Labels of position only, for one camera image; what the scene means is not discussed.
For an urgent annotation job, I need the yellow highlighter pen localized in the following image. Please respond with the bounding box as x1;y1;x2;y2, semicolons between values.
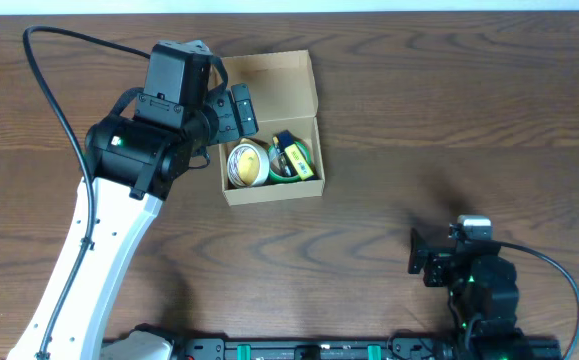
276;131;315;181

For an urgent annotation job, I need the left black cable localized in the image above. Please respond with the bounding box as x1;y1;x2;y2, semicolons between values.
22;25;153;360

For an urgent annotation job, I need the white tape roll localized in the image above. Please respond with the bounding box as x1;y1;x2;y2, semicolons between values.
227;139;270;188

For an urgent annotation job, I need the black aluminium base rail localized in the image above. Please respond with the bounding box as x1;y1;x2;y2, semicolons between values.
172;335;562;360

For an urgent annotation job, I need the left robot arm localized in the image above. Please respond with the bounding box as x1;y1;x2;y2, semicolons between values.
8;40;258;359

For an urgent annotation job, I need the brown cardboard box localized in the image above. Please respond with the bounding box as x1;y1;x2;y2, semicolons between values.
218;50;325;206

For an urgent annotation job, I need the yellow sticky note pad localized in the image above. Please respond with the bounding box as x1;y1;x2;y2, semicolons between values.
238;149;260;186

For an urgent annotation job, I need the green tape roll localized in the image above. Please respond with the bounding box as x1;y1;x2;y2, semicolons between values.
267;141;315;184

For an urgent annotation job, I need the yellow correction tape dispenser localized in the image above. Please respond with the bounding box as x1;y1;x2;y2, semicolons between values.
272;136;293;177

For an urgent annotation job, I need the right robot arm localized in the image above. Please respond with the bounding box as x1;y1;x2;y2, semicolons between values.
408;224;531;359

